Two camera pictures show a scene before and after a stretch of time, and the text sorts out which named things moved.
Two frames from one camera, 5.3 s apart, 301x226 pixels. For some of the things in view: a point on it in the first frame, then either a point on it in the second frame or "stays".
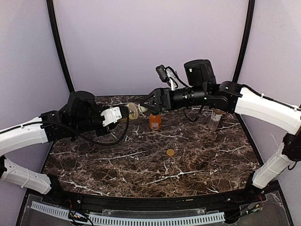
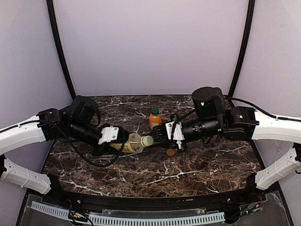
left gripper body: x=124 y=111 -> x=103 y=146
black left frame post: x=51 y=9 stays
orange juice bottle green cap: x=155 y=120 stays
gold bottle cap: x=170 y=152 stays
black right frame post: x=250 y=16 stays
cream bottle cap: x=143 y=109 -> x=146 y=141
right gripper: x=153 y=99 -> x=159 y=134
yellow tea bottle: x=134 y=113 -> x=133 y=145
